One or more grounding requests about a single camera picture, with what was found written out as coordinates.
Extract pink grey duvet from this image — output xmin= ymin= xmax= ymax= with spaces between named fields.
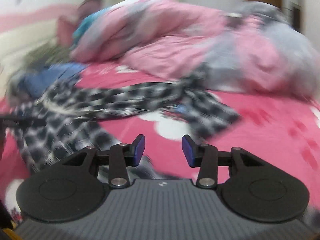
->
xmin=71 ymin=0 xmax=320 ymax=98

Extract pink white headboard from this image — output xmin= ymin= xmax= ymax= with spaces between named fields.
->
xmin=0 ymin=5 xmax=80 ymax=63

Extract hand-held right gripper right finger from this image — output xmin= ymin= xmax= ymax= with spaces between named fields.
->
xmin=182 ymin=134 xmax=265 ymax=188

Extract green patterned pillow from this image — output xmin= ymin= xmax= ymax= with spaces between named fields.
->
xmin=27 ymin=42 xmax=73 ymax=70

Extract black white plaid pants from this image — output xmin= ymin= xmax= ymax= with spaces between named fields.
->
xmin=11 ymin=75 xmax=242 ymax=175

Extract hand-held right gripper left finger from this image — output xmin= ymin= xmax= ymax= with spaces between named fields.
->
xmin=62 ymin=134 xmax=146 ymax=188

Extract teal cloth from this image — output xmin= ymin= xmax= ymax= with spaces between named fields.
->
xmin=72 ymin=12 xmax=105 ymax=45

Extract pink floral blanket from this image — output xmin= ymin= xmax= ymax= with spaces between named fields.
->
xmin=0 ymin=62 xmax=320 ymax=230

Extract grey fleece garment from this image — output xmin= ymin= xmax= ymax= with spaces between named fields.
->
xmin=6 ymin=75 xmax=33 ymax=105

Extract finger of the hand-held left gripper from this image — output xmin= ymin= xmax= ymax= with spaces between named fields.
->
xmin=0 ymin=114 xmax=47 ymax=128

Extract blue denim garment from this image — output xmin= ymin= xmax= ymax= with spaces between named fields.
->
xmin=19 ymin=64 xmax=87 ymax=98

